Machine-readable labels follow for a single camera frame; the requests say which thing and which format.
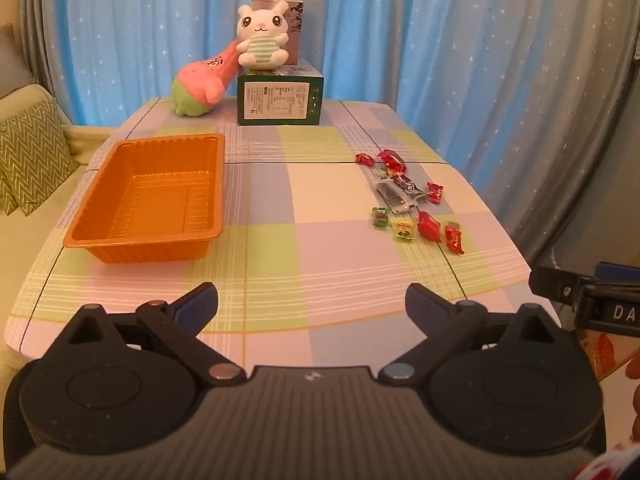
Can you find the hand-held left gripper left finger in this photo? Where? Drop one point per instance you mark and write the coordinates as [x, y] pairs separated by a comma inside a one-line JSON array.
[[192, 307]]

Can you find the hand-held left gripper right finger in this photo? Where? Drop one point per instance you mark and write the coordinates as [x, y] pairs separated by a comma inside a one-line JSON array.
[[429, 307]]

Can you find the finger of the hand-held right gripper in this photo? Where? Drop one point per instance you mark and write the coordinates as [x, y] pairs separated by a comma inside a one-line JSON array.
[[620, 270], [555, 285]]

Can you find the red square snack packet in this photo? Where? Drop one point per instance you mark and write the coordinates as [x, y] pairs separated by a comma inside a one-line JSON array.
[[429, 227]]

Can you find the yellow green candy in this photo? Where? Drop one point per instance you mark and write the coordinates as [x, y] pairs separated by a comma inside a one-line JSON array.
[[404, 230]]

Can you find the black silver snack packet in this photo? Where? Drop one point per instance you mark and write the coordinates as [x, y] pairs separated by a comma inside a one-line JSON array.
[[395, 200]]

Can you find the red white candy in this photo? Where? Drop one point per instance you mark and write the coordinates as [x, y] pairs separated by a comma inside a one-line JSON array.
[[434, 193]]

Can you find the orange plastic tray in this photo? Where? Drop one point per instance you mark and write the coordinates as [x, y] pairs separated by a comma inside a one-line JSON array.
[[145, 200]]

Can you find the green dark snack stick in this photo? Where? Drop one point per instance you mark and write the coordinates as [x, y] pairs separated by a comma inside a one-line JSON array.
[[409, 185]]

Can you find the red twisted wrapper candy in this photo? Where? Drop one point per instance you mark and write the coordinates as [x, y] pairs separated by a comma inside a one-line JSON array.
[[392, 161]]

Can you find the small red candy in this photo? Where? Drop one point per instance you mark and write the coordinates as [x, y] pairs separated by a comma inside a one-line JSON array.
[[365, 159]]

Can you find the person's right hand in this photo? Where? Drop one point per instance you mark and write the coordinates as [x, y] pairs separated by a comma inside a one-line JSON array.
[[635, 400]]

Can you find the orange printed box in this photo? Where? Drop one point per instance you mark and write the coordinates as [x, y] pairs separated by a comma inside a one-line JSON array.
[[600, 352]]

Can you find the grey curtain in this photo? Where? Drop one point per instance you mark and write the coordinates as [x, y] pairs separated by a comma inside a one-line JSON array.
[[45, 35], [600, 135]]

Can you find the light green sofa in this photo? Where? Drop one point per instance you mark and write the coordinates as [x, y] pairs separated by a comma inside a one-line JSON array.
[[20, 270]]

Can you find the green chevron cushion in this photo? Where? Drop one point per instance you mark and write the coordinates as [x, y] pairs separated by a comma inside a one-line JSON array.
[[35, 155]]

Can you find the green cardboard box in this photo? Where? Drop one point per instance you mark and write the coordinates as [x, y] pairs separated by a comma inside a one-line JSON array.
[[280, 101]]

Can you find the pink starfish plush toy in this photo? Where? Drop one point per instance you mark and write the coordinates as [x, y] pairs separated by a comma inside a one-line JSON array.
[[200, 82]]

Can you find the white bunny plush toy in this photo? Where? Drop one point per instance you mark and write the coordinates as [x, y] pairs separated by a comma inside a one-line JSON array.
[[262, 45]]

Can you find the blue star curtain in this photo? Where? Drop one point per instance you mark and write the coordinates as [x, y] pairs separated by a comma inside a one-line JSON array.
[[400, 35]]

